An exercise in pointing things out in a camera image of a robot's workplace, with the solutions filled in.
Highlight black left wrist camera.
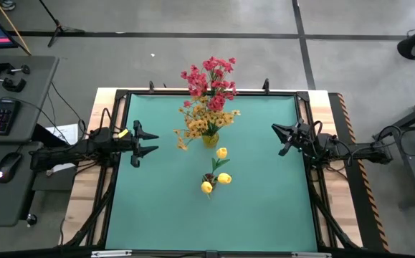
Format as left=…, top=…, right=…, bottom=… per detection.
left=115, top=130, right=133, bottom=150

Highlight yellow artificial tulip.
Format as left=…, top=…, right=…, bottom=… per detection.
left=212, top=172, right=233, bottom=185
left=210, top=147, right=231, bottom=178
left=201, top=177, right=214, bottom=200

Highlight wooden stick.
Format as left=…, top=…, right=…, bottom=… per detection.
left=0, top=0, right=32, bottom=57

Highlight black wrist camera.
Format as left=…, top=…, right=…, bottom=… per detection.
left=115, top=130, right=133, bottom=150
left=295, top=134, right=312, bottom=153

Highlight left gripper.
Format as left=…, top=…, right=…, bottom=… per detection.
left=113, top=120, right=160, bottom=168

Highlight black desk clamp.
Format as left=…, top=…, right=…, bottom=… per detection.
left=0, top=74, right=27, bottom=93
left=0, top=61, right=32, bottom=76

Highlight grey side desk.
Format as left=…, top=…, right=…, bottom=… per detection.
left=0, top=55, right=60, bottom=227

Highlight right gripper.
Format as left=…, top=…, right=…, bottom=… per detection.
left=271, top=121, right=319, bottom=161

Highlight teal table mat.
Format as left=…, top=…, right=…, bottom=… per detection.
left=103, top=92, right=318, bottom=252

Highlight black tripod stand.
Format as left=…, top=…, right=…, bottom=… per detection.
left=38, top=0, right=86, bottom=48

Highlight white paper sheets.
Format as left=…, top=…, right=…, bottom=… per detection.
left=44, top=123, right=80, bottom=173

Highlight black computer mouse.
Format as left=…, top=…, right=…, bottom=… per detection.
left=0, top=152, right=24, bottom=183

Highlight red ribbed glass vase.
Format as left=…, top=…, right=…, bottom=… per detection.
left=202, top=173, right=217, bottom=191

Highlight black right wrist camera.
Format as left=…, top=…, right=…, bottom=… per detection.
left=295, top=134, right=312, bottom=153

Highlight silver metal bracket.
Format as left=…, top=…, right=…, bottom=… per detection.
left=292, top=252, right=332, bottom=258
left=91, top=249, right=133, bottom=258

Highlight yellow glass vase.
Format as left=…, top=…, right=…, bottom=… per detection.
left=202, top=131, right=220, bottom=149

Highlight black metal table frame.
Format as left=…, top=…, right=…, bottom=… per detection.
left=59, top=87, right=364, bottom=258

